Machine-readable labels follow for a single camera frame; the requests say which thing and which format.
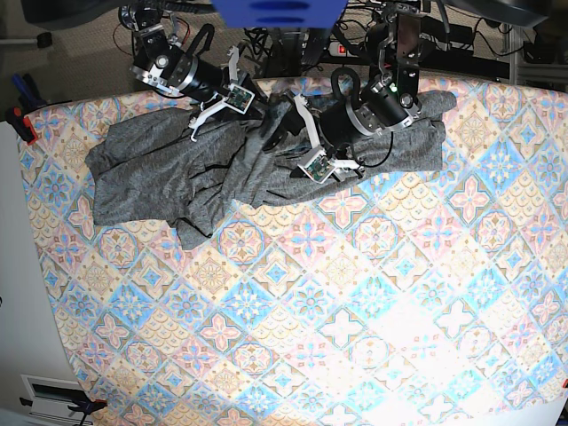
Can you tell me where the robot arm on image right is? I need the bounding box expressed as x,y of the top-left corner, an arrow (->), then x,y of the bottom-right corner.
264,3 -> 440,184

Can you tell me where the grey t-shirt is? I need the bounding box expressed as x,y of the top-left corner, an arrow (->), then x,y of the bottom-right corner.
85,91 -> 457,250

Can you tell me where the patterned tablecloth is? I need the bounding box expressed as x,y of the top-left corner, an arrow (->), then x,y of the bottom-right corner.
19,78 -> 567,425

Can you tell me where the black orange clamp bottom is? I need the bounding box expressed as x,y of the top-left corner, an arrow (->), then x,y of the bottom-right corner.
67,399 -> 107,416

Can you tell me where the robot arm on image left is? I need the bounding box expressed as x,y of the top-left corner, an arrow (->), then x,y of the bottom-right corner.
118,1 -> 267,138

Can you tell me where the white power strip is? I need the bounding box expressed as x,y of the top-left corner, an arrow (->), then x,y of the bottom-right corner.
327,41 -> 365,59

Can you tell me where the white vent panel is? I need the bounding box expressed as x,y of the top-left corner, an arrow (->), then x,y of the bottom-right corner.
20,375 -> 87,425

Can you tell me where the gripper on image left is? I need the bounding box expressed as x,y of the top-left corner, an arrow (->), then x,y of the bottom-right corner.
177,24 -> 268,141

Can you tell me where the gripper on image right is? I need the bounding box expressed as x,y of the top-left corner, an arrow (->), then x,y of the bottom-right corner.
261,67 -> 364,183

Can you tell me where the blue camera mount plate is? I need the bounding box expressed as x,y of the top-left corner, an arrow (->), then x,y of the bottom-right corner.
211,0 -> 348,28

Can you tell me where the red black clamp left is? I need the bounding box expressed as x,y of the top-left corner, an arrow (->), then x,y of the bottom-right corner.
5,107 -> 37,145

